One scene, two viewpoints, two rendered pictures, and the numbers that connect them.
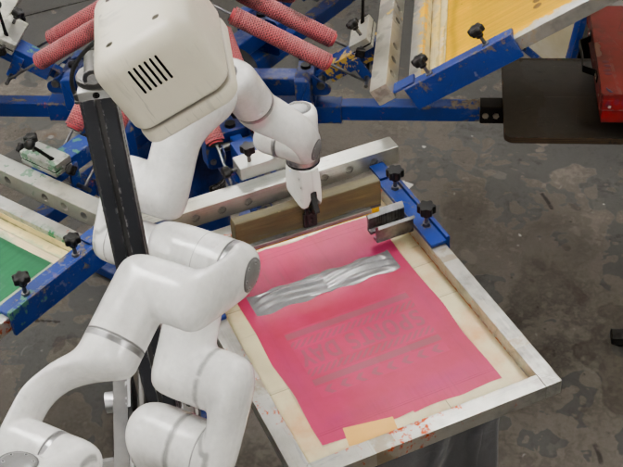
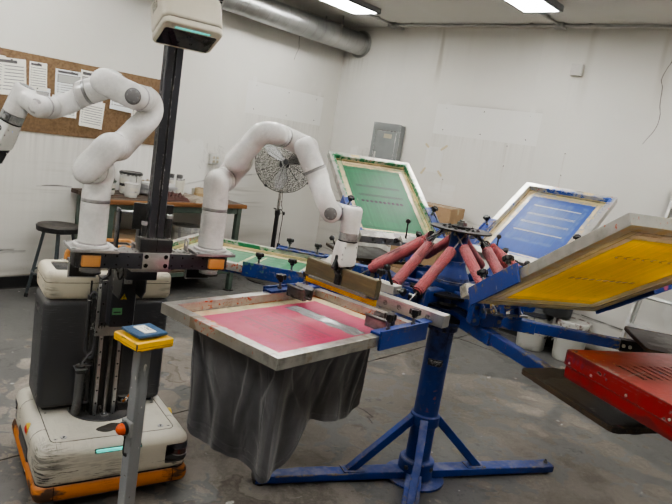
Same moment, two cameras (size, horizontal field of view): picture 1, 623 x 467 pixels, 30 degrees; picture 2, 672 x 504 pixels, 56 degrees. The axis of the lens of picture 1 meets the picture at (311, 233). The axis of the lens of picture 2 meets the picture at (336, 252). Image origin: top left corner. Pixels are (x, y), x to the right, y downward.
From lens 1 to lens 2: 2.48 m
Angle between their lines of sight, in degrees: 61
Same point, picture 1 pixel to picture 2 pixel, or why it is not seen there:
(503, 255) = not seen: outside the picture
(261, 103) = (307, 161)
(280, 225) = (325, 273)
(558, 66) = not seen: hidden behind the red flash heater
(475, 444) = (261, 408)
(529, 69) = not seen: hidden behind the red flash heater
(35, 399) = (65, 98)
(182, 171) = (239, 146)
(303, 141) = (319, 197)
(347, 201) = (357, 282)
